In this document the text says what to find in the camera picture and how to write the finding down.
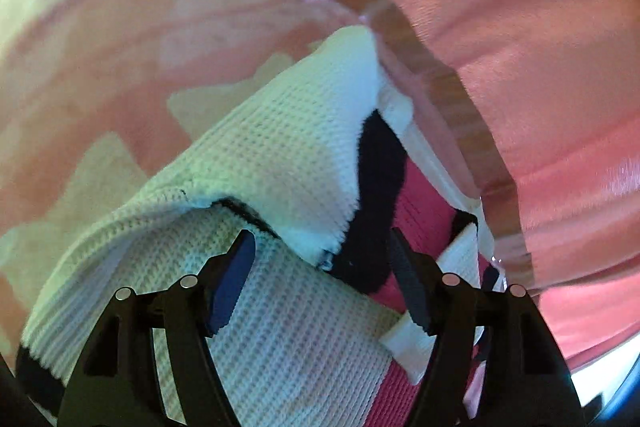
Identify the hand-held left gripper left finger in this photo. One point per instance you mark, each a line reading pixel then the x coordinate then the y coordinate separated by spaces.
pixel 231 283

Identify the pink patterned blanket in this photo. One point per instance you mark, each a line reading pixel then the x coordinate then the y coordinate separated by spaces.
pixel 100 72

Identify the wooden bed frame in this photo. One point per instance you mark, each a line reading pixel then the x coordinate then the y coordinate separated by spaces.
pixel 425 77

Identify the pink cloth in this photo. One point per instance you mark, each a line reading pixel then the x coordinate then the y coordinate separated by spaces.
pixel 525 32

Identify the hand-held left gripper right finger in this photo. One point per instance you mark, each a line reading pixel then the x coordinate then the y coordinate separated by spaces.
pixel 410 279

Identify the white knit sweater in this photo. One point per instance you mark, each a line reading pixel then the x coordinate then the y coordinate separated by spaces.
pixel 280 157

